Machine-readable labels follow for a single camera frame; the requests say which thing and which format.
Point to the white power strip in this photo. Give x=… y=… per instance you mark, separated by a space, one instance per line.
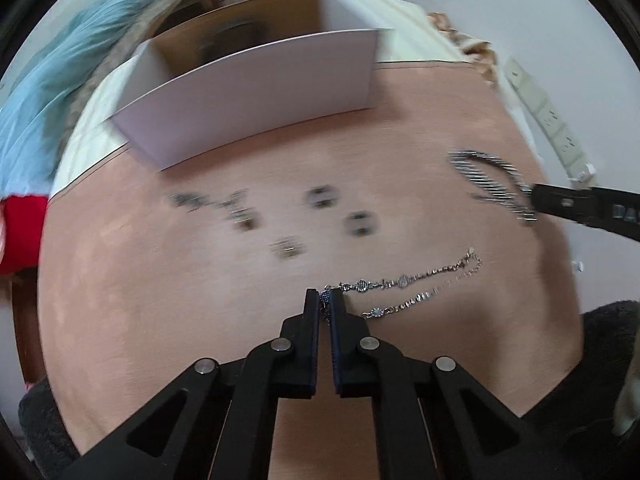
x=545 y=110

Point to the white plug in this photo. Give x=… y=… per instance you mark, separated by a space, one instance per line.
x=585 y=174

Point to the small dark silver earring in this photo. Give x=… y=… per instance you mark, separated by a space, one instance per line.
x=288 y=247
x=322 y=198
x=360 y=223

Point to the light blue fluffy blanket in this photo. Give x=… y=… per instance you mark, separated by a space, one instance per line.
x=55 y=75

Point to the beige lace cloth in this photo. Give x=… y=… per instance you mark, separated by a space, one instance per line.
x=470 y=42

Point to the white cardboard box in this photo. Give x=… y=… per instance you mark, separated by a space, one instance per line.
x=260 y=95

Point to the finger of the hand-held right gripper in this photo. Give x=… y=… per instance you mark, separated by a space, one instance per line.
x=565 y=202

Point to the dark grey fleece clothing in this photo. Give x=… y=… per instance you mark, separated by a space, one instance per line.
x=590 y=360

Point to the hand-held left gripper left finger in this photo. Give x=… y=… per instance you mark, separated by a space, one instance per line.
x=312 y=320

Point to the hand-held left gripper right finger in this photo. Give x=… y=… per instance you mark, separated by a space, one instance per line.
x=338 y=320

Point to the red cloth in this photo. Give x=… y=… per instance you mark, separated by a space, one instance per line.
x=22 y=230

